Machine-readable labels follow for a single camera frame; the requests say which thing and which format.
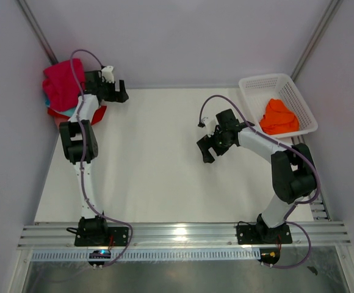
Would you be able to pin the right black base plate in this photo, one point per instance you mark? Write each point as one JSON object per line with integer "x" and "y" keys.
{"x": 249, "y": 234}

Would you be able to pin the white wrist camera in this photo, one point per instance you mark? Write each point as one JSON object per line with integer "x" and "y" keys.
{"x": 208, "y": 124}
{"x": 107, "y": 74}

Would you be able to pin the orange t shirt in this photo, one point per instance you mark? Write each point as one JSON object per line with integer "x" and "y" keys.
{"x": 278, "y": 119}

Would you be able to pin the left black controller board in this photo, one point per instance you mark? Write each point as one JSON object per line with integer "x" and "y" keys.
{"x": 99, "y": 257}

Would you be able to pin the aluminium front rail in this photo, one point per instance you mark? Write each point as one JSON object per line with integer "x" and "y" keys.
{"x": 176, "y": 235}

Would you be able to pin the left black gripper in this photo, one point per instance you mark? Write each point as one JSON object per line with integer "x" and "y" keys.
{"x": 120, "y": 96}

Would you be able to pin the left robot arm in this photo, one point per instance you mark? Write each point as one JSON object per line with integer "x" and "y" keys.
{"x": 80, "y": 148}

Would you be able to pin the left corner aluminium post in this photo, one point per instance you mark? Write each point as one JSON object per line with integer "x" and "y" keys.
{"x": 37, "y": 30}

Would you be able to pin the right corner aluminium post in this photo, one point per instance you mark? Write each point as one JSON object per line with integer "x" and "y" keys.
{"x": 319, "y": 31}

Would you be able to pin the white plastic basket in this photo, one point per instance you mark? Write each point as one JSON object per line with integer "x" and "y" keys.
{"x": 257, "y": 91}

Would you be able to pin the teal folded t shirt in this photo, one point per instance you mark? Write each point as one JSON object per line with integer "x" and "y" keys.
{"x": 65, "y": 114}

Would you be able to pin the right black controller board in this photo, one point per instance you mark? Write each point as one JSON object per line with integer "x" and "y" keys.
{"x": 269, "y": 256}

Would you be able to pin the pink folded t shirt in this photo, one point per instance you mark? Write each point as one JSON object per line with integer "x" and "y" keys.
{"x": 58, "y": 121}

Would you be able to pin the magenta t shirt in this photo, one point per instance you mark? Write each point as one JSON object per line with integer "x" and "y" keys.
{"x": 60, "y": 87}

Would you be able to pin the black controller board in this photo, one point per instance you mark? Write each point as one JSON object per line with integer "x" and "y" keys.
{"x": 269, "y": 256}
{"x": 99, "y": 257}

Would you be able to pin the corner aluminium post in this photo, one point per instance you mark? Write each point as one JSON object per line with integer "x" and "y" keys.
{"x": 319, "y": 31}
{"x": 37, "y": 30}

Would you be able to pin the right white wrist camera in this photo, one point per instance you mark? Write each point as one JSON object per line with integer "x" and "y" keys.
{"x": 208, "y": 124}

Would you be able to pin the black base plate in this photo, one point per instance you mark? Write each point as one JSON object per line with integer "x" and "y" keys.
{"x": 112, "y": 236}
{"x": 249, "y": 234}

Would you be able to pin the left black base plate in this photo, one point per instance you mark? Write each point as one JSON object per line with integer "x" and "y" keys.
{"x": 112, "y": 236}

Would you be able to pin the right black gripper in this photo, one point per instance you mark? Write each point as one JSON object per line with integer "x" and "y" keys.
{"x": 206, "y": 142}

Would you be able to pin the right side aluminium rail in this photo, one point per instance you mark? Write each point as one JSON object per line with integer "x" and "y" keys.
{"x": 318, "y": 206}

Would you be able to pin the red folded t shirt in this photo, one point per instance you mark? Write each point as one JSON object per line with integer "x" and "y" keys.
{"x": 97, "y": 116}

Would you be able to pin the slotted grey cable duct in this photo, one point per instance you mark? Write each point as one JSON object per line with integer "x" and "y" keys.
{"x": 162, "y": 254}

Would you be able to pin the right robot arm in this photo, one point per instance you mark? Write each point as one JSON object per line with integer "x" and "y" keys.
{"x": 292, "y": 170}

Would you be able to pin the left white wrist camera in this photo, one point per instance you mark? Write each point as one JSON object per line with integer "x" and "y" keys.
{"x": 107, "y": 74}

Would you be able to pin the aluminium rail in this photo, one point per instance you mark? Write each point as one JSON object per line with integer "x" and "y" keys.
{"x": 318, "y": 206}
{"x": 176, "y": 235}

